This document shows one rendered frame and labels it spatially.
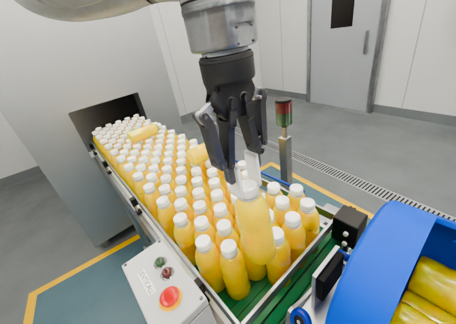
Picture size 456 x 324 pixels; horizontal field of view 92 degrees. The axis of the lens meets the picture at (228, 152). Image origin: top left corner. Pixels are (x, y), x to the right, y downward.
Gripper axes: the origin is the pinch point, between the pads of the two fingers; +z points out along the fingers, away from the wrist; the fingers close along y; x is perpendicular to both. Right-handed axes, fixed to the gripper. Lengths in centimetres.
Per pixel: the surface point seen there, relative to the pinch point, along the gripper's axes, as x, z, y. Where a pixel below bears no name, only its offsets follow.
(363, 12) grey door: 126, -13, 357
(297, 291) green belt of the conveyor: -5.5, 39.5, 7.1
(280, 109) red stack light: 26, 6, 43
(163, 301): 3.5, 17.7, -20.4
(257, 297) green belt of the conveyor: 0.7, 38.9, -1.6
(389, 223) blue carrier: -20.1, 5.5, 9.4
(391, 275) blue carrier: -22.7, 7.5, 2.6
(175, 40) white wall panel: 380, -23, 197
